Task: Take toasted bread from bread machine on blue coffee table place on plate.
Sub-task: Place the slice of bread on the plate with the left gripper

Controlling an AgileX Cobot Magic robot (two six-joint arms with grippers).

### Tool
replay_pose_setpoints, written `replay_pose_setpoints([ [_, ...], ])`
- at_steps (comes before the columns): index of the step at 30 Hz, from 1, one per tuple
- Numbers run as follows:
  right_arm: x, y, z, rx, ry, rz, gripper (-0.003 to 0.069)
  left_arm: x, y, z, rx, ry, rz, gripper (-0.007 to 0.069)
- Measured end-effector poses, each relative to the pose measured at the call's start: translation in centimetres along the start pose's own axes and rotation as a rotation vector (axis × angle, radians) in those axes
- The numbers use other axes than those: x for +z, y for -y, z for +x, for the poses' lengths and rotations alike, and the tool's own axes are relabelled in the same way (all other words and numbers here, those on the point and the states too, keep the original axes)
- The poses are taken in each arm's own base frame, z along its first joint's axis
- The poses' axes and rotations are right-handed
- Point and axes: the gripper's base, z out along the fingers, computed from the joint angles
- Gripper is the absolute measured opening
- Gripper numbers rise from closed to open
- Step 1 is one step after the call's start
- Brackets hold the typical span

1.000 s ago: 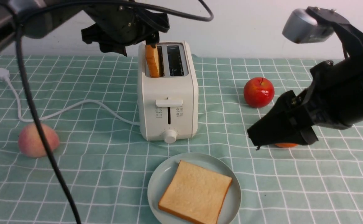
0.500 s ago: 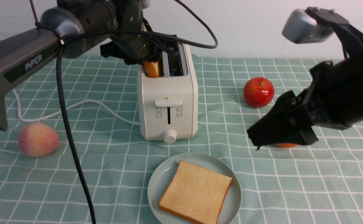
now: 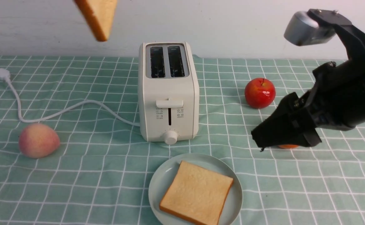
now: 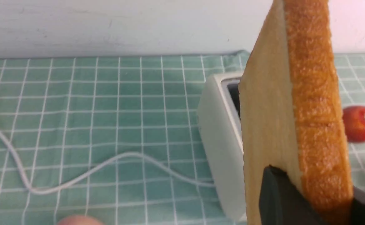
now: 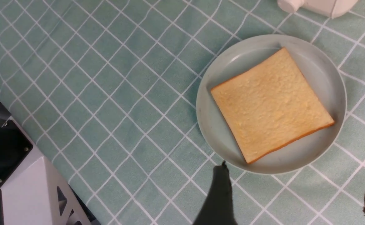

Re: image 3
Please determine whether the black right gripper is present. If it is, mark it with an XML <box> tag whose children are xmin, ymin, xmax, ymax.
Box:
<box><xmin>251</xmin><ymin>59</ymin><xmax>365</xmax><ymax>151</ymax></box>

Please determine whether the toasted bread slice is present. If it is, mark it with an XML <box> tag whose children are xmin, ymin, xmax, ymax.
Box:
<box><xmin>159</xmin><ymin>161</ymin><xmax>234</xmax><ymax>225</ymax></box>
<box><xmin>74</xmin><ymin>0</ymin><xmax>118</xmax><ymax>42</ymax></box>

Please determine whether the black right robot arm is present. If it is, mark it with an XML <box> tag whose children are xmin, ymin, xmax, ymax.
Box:
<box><xmin>251</xmin><ymin>9</ymin><xmax>365</xmax><ymax>151</ymax></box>

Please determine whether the orange persimmon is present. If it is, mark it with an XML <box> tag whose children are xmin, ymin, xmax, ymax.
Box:
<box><xmin>278</xmin><ymin>144</ymin><xmax>298</xmax><ymax>149</ymax></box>

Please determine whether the red apple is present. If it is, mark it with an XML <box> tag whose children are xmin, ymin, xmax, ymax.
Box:
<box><xmin>244</xmin><ymin>78</ymin><xmax>276</xmax><ymax>109</ymax></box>

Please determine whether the white two-slot toaster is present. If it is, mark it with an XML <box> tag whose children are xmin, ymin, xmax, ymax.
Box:
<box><xmin>137</xmin><ymin>42</ymin><xmax>200</xmax><ymax>144</ymax></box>

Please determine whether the light green round plate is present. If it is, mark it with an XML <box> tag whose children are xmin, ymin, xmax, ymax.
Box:
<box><xmin>148</xmin><ymin>153</ymin><xmax>243</xmax><ymax>225</ymax></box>

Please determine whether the pink peach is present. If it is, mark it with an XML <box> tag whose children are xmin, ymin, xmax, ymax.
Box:
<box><xmin>18</xmin><ymin>123</ymin><xmax>61</xmax><ymax>159</ymax></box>

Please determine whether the white toaster power cable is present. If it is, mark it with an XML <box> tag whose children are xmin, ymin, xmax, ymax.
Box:
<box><xmin>0</xmin><ymin>68</ymin><xmax>141</xmax><ymax>127</ymax></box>

